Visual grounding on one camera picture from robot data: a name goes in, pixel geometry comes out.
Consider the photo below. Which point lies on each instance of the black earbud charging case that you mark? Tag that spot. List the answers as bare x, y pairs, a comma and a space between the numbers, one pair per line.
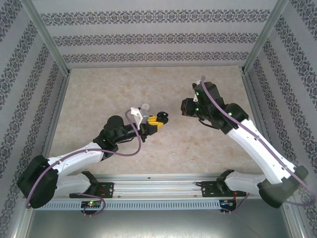
163, 116

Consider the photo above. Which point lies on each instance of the white earbud charging case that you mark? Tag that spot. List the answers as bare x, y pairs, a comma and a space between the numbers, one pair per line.
146, 106

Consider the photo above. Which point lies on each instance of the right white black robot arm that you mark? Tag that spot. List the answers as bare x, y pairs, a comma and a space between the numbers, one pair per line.
257, 153

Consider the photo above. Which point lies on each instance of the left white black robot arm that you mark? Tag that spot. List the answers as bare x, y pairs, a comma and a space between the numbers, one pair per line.
79, 156

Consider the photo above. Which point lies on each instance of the left controller circuit board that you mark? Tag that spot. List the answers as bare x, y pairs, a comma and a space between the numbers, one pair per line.
91, 204

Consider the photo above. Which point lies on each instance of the controller circuit board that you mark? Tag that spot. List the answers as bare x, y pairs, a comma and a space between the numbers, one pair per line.
91, 204
226, 203

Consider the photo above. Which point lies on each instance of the grey metal sheet panel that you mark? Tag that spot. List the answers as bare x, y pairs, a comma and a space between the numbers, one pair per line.
158, 225

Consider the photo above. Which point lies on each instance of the right controller circuit board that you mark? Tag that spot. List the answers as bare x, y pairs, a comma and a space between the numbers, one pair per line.
226, 203

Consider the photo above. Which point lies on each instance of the aluminium table side rail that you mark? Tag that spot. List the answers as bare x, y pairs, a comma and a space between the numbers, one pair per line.
255, 106

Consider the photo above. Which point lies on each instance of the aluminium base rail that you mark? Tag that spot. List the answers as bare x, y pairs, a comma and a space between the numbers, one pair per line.
153, 186

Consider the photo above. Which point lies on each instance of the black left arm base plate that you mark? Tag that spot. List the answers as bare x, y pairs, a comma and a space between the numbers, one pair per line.
106, 189

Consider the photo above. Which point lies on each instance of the aluminium frame post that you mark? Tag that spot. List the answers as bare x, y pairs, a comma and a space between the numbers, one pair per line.
264, 37
46, 37

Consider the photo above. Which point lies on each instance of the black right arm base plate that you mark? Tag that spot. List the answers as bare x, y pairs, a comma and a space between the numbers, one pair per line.
208, 189

